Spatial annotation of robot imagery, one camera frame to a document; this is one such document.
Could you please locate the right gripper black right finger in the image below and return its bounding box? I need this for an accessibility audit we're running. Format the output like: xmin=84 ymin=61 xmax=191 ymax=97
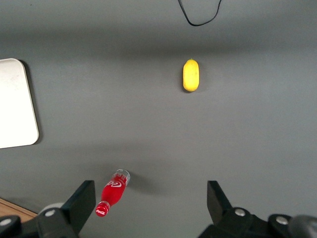
xmin=197 ymin=180 xmax=294 ymax=238

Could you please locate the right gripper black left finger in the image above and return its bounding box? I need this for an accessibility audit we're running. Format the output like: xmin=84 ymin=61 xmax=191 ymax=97
xmin=0 ymin=180 xmax=97 ymax=238

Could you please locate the cream white plastic tray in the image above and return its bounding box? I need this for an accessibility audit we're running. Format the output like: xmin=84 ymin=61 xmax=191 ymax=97
xmin=0 ymin=58 xmax=40 ymax=149

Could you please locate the red cola bottle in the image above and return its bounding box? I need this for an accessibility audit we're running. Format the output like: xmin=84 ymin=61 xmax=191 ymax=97
xmin=95 ymin=169 xmax=131 ymax=218

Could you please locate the brown wooden board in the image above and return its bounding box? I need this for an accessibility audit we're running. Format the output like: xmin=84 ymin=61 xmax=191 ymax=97
xmin=0 ymin=197 xmax=38 ymax=221

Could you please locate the yellow lemon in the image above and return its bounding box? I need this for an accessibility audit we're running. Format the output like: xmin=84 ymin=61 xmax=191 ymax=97
xmin=182 ymin=58 xmax=200 ymax=92

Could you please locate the thin black cable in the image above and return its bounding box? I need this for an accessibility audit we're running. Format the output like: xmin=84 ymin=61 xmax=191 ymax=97
xmin=177 ymin=0 xmax=223 ymax=27

